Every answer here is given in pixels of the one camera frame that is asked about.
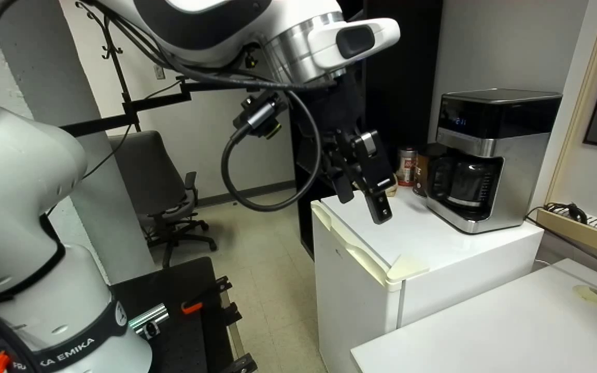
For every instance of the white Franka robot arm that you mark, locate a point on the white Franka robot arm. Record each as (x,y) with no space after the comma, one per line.
(21,172)

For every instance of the brown coffee can black lid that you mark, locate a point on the brown coffee can black lid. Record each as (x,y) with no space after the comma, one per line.
(421,168)

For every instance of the silver metal clamp bar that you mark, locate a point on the silver metal clamp bar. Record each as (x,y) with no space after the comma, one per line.
(148,319)

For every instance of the black camera stand boom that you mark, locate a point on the black camera stand boom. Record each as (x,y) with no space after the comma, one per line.
(127,104)

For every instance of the black silver coffee machine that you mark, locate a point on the black silver coffee machine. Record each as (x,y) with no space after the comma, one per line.
(512,147)

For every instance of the glass coffee carafe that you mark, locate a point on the glass coffee carafe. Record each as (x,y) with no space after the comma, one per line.
(464,183)

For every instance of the dark office chair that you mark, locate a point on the dark office chair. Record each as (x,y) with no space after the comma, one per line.
(156,187)

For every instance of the white wall outlet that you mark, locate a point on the white wall outlet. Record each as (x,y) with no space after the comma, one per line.
(160,70)

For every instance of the white mini fridge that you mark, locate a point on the white mini fridge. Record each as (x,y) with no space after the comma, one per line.
(409,276)

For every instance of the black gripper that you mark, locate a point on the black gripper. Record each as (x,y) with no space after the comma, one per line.
(358,156)

